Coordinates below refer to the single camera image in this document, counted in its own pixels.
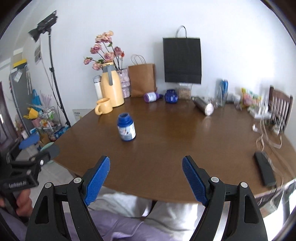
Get pink patterned vase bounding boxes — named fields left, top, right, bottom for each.
left=117, top=68, right=130, bottom=98

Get stainless steel tumbler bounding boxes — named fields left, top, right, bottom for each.
left=193, top=97, right=214, bottom=116

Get yellow thermos jug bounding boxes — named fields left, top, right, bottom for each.
left=101, top=62, right=125, bottom=108

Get left hand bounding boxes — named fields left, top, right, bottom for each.
left=1, top=189, right=33, bottom=218

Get purple supplement bottle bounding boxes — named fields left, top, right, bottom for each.
left=144, top=92, right=163, bottom=103

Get blue drink can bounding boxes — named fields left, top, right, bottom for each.
left=218, top=79, right=228, bottom=92

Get black paper bag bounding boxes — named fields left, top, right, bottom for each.
left=163, top=26, right=202, bottom=84

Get white power strip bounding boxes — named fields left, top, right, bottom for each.
left=247, top=106, right=271, bottom=120

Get pink flower bouquet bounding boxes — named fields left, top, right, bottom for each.
left=83, top=30, right=125, bottom=71

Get yellow mug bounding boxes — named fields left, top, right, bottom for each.
left=95, top=98, right=113, bottom=115

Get cluttered storage rack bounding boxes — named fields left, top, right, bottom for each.
left=21, top=89, right=70, bottom=143

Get clear jar with grains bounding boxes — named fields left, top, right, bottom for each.
left=177, top=83, right=192, bottom=100

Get colourful snack bag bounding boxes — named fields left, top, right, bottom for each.
left=240, top=88, right=262, bottom=109

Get white thermos bottle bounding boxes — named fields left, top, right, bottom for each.
left=93, top=75, right=103, bottom=100

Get small white cup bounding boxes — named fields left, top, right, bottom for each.
left=232, top=94, right=241, bottom=105

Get dark blue jar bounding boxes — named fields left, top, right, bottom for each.
left=165, top=89, right=179, bottom=103

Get white trousers legs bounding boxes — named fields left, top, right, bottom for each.
left=89, top=187, right=205, bottom=240

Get black smartphone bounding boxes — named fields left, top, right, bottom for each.
left=254, top=151, right=276, bottom=187

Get clear drinking glass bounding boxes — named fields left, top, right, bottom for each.
left=216, top=90, right=228, bottom=107

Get blue supplement bottle white label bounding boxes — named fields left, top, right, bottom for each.
left=117, top=113, right=136, bottom=142

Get studio light on stand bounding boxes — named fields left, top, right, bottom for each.
left=28, top=10, right=72, bottom=128

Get grey refrigerator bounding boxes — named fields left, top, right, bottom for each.
left=9, top=67, right=34, bottom=136

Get brown paper bag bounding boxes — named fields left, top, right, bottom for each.
left=128, top=54, right=157, bottom=97

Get white earphone cable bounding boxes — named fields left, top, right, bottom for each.
left=250, top=101, right=296, bottom=197

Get wooden chair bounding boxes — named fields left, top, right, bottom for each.
left=268, top=85, right=293, bottom=133

